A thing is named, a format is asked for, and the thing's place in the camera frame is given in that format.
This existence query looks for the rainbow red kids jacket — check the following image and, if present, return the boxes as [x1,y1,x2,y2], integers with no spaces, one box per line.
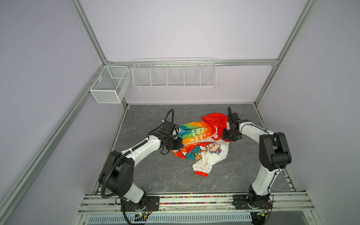
[172,113,230,177]

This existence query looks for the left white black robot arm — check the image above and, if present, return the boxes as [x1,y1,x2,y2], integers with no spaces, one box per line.
[98,121,183,204]

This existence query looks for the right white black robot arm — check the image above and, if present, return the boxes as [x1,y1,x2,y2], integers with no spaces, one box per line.
[222,107,292,206]

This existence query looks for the small white mesh basket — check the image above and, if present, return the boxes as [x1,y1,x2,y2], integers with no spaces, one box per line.
[90,66,130,104]

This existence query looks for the white vent grille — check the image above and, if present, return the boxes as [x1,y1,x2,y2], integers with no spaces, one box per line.
[87,212,252,225]

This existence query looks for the long white wire basket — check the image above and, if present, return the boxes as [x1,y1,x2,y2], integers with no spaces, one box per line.
[132,58,217,89]

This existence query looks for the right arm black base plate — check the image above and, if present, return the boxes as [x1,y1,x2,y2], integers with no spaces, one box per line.
[232,195,273,210]

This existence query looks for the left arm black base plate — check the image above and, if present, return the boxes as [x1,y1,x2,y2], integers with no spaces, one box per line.
[121,196,160,212]

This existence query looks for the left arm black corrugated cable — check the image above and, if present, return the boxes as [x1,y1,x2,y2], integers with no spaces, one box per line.
[100,109,175,200]

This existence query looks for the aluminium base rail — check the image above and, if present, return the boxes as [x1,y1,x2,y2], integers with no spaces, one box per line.
[78,192,315,215]

